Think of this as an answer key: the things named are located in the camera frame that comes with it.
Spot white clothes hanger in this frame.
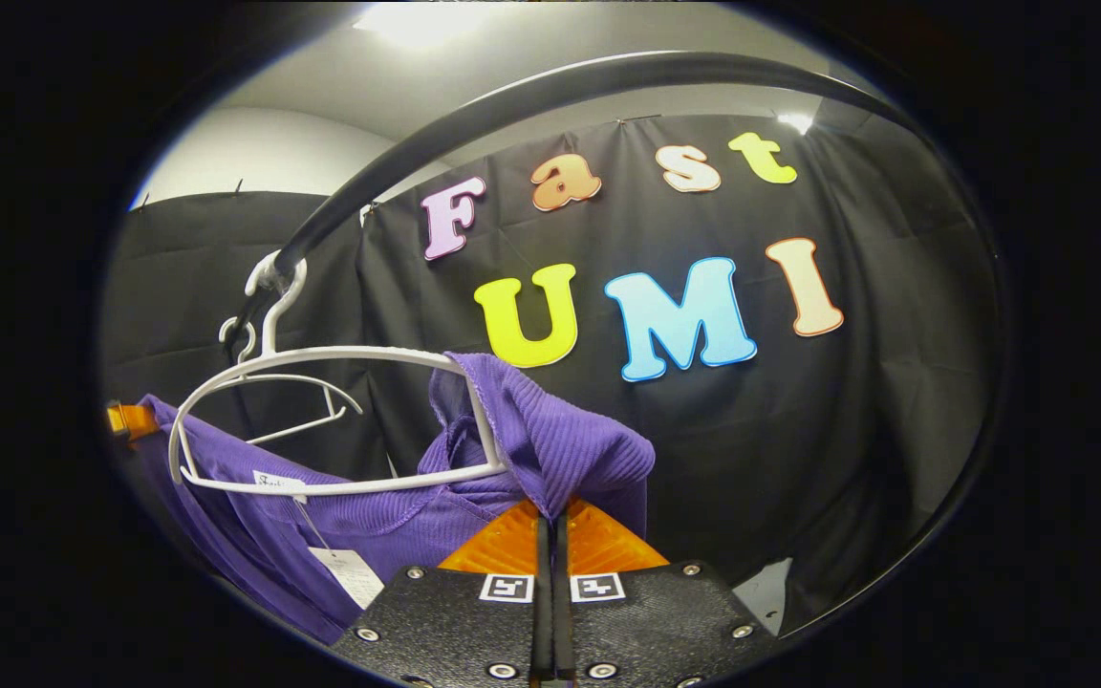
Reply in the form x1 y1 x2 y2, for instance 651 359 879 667
168 250 511 500
216 315 365 448

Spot white empty clothes hanger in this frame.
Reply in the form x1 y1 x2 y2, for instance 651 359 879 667
216 315 365 448

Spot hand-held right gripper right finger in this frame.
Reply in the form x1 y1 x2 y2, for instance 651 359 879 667
555 495 778 688

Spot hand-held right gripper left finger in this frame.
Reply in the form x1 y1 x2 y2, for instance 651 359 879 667
329 499 553 688

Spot black backdrop cloth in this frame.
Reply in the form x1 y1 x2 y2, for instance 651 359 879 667
97 113 1001 632

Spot purple ribbed garment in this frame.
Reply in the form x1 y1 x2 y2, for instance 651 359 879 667
135 352 657 646

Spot black garment rack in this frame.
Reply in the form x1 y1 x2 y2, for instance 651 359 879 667
224 50 1010 639

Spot large ceiling light panel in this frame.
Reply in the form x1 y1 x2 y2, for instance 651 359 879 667
352 0 499 49

